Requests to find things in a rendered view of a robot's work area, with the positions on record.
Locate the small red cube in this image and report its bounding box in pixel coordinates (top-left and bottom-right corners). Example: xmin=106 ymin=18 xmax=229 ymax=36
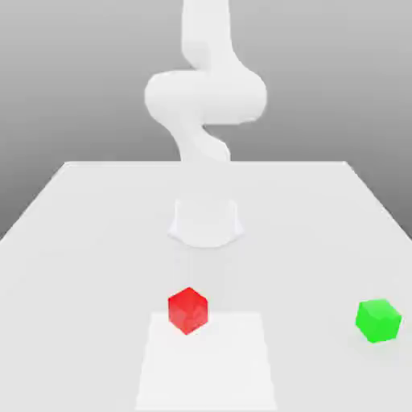
xmin=167 ymin=286 xmax=209 ymax=336

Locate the small green cube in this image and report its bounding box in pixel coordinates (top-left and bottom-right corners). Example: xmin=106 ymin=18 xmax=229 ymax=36
xmin=354 ymin=298 xmax=403 ymax=344

